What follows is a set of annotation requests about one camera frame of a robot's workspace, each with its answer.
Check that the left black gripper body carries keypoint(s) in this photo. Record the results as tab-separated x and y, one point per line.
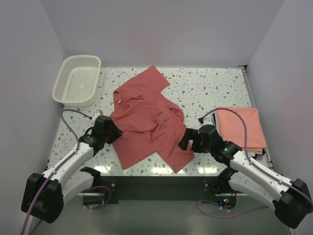
113	133

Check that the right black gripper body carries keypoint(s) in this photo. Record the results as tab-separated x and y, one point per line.
190	139

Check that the red t shirt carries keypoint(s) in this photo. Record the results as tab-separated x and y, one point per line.
150	123

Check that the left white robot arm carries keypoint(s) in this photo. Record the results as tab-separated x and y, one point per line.
47	193

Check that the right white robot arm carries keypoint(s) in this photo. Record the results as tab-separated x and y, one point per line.
290	200

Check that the folded salmon t shirt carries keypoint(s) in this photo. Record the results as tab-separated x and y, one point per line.
232	126

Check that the white plastic basket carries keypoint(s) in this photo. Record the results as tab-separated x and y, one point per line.
77	81

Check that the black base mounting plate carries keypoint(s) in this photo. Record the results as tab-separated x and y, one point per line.
157	188

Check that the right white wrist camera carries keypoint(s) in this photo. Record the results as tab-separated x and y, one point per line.
205	120

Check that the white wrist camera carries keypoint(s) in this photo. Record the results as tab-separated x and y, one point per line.
205	120
96	114

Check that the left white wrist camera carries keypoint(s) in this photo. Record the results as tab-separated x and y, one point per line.
96	114

